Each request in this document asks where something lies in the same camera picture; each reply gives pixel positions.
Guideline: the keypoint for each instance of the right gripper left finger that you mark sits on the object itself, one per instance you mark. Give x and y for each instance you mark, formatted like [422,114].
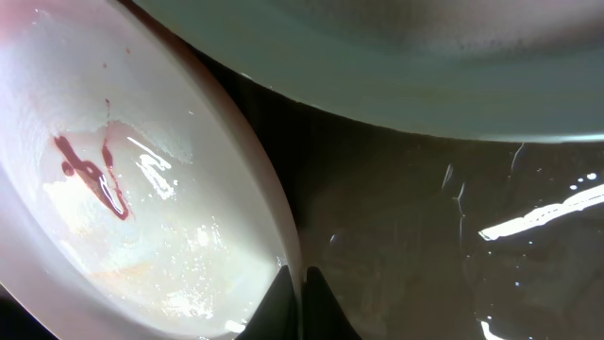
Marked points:
[276,316]

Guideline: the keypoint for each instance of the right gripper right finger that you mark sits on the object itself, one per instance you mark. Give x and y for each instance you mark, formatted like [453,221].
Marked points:
[322,316]

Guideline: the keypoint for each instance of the pink plate with red stain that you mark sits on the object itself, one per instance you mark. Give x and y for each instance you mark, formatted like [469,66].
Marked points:
[136,200]

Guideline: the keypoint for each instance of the pale green plate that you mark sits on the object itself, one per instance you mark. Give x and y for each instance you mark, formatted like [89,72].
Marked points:
[493,70]

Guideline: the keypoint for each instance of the brown plastic tray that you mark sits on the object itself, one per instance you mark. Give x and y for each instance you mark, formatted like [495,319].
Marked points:
[427,238]

